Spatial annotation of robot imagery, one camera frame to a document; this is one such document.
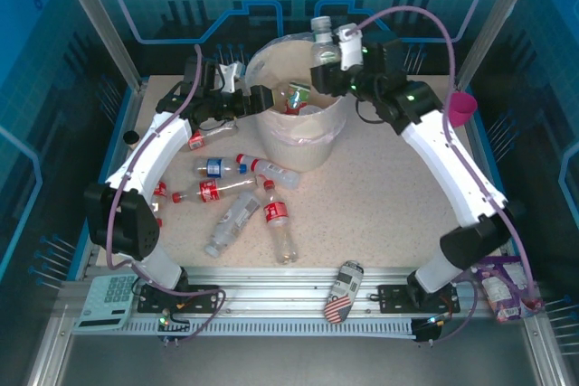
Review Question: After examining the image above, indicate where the grey label clear bottle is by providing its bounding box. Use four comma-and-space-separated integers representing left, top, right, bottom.
203, 190, 262, 259

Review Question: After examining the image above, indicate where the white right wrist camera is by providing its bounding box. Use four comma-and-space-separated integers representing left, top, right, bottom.
337, 23, 365, 70

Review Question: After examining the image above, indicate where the white slotted cable duct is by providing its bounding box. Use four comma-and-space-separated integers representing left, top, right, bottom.
121, 316, 417, 338

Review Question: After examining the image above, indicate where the clear plastic bin liner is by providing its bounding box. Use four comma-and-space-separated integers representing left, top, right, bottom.
243, 33, 348, 146

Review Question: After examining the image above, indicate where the black cable connector block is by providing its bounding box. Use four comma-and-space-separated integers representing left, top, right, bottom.
412, 313, 453, 344
156, 308, 192, 344

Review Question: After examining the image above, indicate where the cream plastic waste bin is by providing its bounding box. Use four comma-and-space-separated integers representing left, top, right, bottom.
246, 35, 348, 174

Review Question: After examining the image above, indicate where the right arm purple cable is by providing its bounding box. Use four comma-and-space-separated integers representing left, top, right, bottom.
346, 5, 537, 344

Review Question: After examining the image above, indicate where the purple white snack pouch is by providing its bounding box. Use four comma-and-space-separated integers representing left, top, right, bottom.
474, 255, 546, 324

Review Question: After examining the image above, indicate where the white label red cap bottle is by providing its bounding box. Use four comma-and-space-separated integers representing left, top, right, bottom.
234, 153, 302, 192

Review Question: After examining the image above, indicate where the clear red white label bottle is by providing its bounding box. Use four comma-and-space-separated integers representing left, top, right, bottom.
187, 123, 240, 152

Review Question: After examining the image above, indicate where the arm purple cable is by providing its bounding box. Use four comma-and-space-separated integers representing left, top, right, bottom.
106, 44, 227, 344
346, 5, 537, 344

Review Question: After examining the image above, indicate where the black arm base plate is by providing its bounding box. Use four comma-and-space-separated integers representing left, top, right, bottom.
137, 284, 222, 315
376, 284, 461, 315

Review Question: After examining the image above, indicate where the aluminium mounting rail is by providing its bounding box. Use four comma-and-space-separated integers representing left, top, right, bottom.
58, 265, 546, 320

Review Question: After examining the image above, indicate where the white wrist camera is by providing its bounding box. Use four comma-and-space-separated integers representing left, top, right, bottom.
215, 61, 246, 94
337, 23, 365, 70

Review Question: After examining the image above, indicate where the aluminium frame post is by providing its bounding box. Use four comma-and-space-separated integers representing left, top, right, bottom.
453, 0, 546, 92
50, 0, 147, 92

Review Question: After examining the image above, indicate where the blue label clear bottle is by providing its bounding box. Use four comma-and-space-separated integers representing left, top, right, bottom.
194, 156, 249, 179

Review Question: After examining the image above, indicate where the pale green calculator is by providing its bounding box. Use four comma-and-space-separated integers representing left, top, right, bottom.
71, 273, 137, 331

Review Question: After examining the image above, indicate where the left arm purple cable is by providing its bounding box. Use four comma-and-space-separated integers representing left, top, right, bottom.
106, 44, 227, 344

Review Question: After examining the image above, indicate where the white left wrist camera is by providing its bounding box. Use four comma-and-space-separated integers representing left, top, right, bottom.
215, 61, 246, 94

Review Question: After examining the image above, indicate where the crushed flag print can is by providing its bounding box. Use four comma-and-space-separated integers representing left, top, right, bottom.
324, 260, 365, 325

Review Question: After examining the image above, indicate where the small green label clear bottle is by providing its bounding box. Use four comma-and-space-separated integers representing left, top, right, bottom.
310, 15, 341, 67

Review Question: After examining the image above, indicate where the pink plastic goblet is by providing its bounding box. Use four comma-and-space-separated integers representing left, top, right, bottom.
445, 90, 478, 127

